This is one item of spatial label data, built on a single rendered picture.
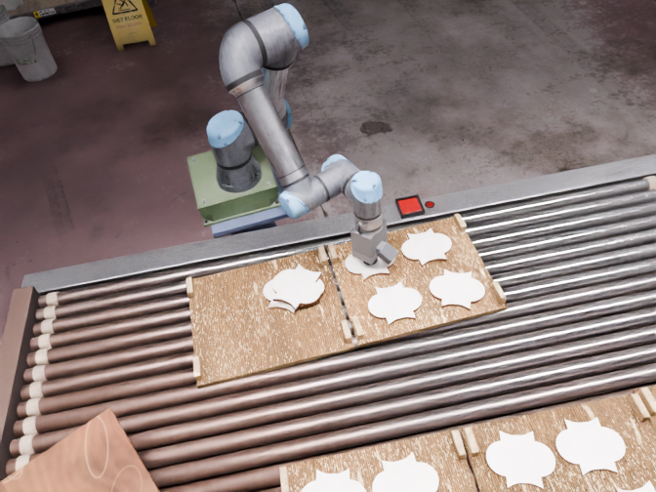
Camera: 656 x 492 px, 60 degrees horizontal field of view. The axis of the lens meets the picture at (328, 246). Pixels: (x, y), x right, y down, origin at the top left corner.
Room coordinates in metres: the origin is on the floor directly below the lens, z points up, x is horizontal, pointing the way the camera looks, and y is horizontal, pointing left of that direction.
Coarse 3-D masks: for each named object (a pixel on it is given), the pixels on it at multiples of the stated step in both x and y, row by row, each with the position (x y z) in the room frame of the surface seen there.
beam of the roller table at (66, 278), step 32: (640, 160) 1.33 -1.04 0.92; (480, 192) 1.28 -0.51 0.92; (512, 192) 1.26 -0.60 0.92; (544, 192) 1.24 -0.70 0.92; (320, 224) 1.24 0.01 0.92; (352, 224) 1.22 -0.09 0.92; (128, 256) 1.21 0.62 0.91; (160, 256) 1.19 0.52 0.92; (192, 256) 1.17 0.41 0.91; (224, 256) 1.15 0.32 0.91; (64, 288) 1.11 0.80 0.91
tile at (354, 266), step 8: (352, 256) 1.06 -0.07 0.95; (352, 264) 1.03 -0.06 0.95; (360, 264) 1.03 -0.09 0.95; (376, 264) 1.02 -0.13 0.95; (384, 264) 1.02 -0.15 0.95; (392, 264) 1.02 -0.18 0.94; (352, 272) 1.00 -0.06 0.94; (360, 272) 1.00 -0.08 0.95; (368, 272) 0.99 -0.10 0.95; (376, 272) 0.99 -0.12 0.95; (384, 272) 0.99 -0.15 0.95
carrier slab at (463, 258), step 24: (456, 240) 1.08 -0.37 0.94; (336, 264) 1.05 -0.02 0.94; (408, 264) 1.01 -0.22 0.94; (432, 264) 1.00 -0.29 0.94; (456, 264) 0.99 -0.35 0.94; (480, 264) 0.98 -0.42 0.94; (360, 288) 0.95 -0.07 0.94; (360, 312) 0.87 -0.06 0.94; (432, 312) 0.84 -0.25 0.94; (456, 312) 0.83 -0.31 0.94; (480, 312) 0.82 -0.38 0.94; (384, 336) 0.79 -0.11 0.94
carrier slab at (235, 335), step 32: (224, 288) 1.01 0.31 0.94; (256, 288) 1.00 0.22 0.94; (192, 320) 0.92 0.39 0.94; (224, 320) 0.90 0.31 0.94; (256, 320) 0.89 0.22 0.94; (288, 320) 0.87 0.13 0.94; (320, 320) 0.86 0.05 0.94; (224, 352) 0.80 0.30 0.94; (256, 352) 0.79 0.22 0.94; (288, 352) 0.78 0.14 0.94; (320, 352) 0.76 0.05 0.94
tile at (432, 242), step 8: (424, 232) 1.11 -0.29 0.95; (432, 232) 1.11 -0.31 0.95; (408, 240) 1.09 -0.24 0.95; (416, 240) 1.09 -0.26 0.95; (424, 240) 1.08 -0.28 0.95; (432, 240) 1.08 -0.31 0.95; (440, 240) 1.08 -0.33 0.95; (448, 240) 1.07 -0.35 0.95; (408, 248) 1.06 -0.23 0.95; (416, 248) 1.06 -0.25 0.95; (424, 248) 1.05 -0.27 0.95; (432, 248) 1.05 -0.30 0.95; (440, 248) 1.05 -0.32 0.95; (448, 248) 1.04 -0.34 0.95; (408, 256) 1.03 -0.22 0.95; (416, 256) 1.03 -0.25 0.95; (424, 256) 1.03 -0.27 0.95; (432, 256) 1.02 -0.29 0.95; (440, 256) 1.02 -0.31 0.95; (424, 264) 1.00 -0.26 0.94
